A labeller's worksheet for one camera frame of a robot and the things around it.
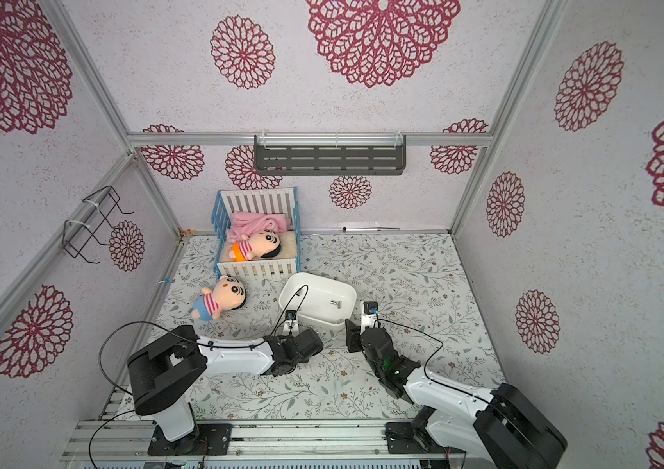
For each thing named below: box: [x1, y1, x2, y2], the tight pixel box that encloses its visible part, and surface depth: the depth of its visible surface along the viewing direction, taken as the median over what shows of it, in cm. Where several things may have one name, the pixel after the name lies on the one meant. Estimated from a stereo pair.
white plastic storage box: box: [278, 271, 358, 335], surface depth 100 cm
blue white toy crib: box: [210, 186, 302, 280], surface depth 108 cm
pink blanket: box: [226, 212, 292, 244], surface depth 111 cm
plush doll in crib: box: [228, 228, 282, 262], surface depth 102 cm
